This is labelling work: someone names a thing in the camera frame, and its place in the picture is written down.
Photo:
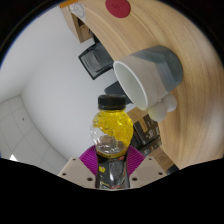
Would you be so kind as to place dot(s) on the large dark brown box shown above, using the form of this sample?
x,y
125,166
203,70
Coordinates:
x,y
146,128

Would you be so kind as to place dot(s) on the black mesh office chair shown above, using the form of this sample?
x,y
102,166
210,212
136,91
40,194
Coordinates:
x,y
96,60

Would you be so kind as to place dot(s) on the black visitor chair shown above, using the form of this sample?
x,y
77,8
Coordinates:
x,y
115,89

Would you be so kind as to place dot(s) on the flat round red coaster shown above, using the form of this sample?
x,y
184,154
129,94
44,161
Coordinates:
x,y
117,7

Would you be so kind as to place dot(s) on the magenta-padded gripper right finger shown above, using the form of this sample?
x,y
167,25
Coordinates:
x,y
146,170

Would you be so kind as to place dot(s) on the clear black-capped drink bottle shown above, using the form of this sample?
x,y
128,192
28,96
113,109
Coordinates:
x,y
111,130

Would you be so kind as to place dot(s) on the small dark brown box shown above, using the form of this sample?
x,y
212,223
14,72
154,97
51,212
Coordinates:
x,y
151,146

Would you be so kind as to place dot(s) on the white and grey mug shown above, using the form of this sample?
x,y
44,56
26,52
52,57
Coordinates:
x,y
150,75

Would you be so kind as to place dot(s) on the long ceiling light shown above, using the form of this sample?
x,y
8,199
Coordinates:
x,y
13,158

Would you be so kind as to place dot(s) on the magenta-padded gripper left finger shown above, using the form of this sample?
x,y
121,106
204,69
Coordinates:
x,y
78,170

